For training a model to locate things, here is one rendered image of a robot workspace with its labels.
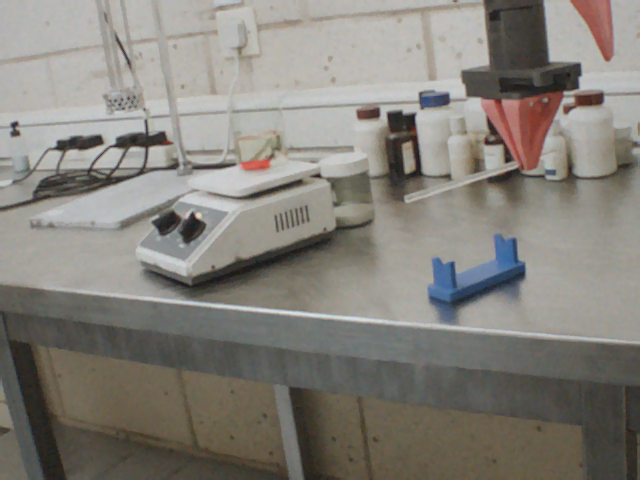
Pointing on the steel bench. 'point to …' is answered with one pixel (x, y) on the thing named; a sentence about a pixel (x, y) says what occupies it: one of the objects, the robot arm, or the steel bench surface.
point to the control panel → (170, 244)
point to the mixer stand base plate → (122, 201)
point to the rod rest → (507, 255)
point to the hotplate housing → (252, 229)
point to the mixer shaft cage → (122, 99)
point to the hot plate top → (228, 182)
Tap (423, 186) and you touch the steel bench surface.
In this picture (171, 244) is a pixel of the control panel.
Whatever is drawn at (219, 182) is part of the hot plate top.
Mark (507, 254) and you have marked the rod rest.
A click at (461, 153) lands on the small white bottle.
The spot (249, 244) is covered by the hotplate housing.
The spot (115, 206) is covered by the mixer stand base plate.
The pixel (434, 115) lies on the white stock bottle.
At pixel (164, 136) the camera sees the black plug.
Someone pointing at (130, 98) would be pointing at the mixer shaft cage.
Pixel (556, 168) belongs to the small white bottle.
